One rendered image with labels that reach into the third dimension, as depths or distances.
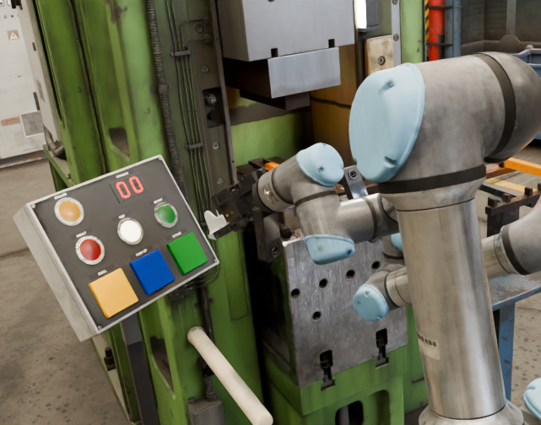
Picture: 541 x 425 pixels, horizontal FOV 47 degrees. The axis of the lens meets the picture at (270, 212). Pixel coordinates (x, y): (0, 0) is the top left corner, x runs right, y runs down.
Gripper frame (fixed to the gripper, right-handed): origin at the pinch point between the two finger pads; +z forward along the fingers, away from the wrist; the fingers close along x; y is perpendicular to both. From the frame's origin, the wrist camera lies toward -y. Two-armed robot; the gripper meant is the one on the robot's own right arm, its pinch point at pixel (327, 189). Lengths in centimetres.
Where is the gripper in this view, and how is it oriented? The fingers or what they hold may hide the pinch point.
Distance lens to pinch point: 163.9
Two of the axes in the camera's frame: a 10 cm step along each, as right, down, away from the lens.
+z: -4.5, -2.7, 8.5
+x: 8.9, -2.5, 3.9
